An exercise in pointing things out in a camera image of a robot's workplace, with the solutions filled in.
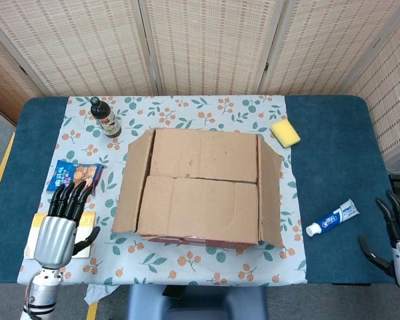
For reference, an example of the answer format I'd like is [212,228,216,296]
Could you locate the blue snack bag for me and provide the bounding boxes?
[46,159,104,196]

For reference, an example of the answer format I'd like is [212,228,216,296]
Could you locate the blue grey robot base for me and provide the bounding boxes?
[126,285,269,320]

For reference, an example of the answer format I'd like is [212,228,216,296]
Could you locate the floral fruit print tablecloth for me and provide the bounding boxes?
[17,95,308,287]

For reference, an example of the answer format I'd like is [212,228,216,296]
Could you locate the yellow and white booklet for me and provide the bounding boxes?
[23,211,97,260]

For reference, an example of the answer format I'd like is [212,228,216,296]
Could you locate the woven bamboo folding screen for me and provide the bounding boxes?
[0,0,400,161]

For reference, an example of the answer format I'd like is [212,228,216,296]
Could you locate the red cardboard shipping box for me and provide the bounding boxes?
[111,128,285,249]

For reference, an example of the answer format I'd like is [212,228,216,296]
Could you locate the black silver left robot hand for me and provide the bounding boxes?
[33,181,101,269]

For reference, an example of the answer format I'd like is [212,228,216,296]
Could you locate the white blue toothpaste tube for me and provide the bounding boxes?
[305,199,360,237]

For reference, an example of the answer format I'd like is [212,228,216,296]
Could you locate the yellow sponge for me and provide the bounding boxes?
[269,119,301,148]

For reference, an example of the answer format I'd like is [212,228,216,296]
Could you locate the dark sauce bottle black cap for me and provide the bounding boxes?
[89,96,123,139]

